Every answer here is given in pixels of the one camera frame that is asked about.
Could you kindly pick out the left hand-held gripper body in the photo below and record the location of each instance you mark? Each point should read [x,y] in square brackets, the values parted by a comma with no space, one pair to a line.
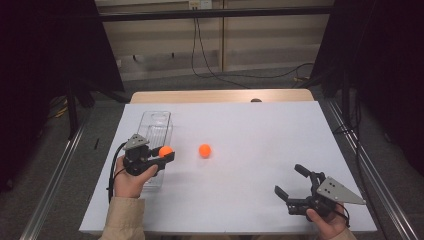
[136,160]

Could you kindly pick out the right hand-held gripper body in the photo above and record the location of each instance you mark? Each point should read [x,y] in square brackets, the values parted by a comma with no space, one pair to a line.
[326,195]

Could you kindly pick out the orange ping-pong ball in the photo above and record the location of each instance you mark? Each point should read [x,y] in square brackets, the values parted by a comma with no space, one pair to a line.
[165,151]
[205,150]

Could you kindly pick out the clear plastic box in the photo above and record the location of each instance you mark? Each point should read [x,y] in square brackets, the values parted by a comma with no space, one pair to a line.
[156,130]

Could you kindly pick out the person's left hand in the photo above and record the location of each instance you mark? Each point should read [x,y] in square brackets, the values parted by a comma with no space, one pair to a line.
[130,185]

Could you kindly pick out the person's right hand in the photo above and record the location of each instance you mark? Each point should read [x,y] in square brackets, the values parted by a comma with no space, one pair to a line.
[330,226]

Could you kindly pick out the small black floor object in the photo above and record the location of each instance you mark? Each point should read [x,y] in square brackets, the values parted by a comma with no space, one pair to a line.
[96,143]

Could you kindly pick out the black metal stand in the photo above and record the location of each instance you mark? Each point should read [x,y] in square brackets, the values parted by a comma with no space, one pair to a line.
[72,113]

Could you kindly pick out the black curtain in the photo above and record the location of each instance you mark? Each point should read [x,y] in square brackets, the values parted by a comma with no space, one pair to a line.
[383,66]
[50,66]

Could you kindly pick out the black horizontal bar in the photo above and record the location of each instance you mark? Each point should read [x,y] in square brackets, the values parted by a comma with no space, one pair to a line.
[213,13]

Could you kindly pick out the metal floor rail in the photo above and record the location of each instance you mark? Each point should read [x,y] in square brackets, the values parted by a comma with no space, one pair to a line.
[53,186]
[376,180]

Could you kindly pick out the white wall socket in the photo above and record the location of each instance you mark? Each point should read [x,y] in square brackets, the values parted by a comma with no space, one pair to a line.
[200,4]

